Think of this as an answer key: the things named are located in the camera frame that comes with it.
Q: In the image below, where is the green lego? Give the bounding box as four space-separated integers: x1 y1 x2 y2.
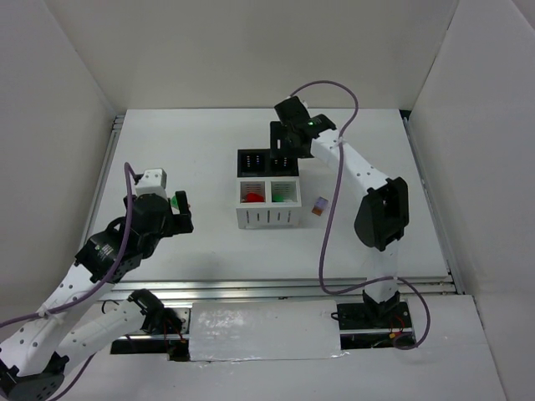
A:
171 196 179 210

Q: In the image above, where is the green lego brick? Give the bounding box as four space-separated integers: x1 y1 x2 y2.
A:
272 193 295 203

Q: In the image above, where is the red ridged lego brick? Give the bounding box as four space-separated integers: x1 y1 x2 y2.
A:
242 192 265 203

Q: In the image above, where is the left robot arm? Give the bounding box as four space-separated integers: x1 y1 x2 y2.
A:
1 191 193 400

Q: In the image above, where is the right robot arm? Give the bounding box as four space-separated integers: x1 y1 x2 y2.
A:
270 96 409 323

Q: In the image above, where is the black container pair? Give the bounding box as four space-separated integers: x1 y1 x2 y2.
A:
237 149 299 178

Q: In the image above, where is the white container pair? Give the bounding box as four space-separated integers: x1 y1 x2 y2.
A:
236 176 302 229

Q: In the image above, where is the white foam cover panel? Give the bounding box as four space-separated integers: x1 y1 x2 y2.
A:
189 300 343 362

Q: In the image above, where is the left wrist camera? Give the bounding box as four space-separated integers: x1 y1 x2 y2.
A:
135 168 168 201

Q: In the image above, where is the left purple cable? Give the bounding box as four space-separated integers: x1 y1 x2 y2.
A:
0 162 141 400

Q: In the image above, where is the purple cable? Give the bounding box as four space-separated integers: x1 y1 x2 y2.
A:
290 81 432 350
0 162 141 400

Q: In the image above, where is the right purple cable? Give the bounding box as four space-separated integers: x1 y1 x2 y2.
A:
290 81 432 350

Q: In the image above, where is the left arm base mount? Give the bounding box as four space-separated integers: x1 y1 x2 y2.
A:
141 307 186 347

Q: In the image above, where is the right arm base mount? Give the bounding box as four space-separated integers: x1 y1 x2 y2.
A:
331 302 415 350

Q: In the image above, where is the aluminium rail frame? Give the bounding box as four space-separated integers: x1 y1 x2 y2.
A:
93 109 456 302

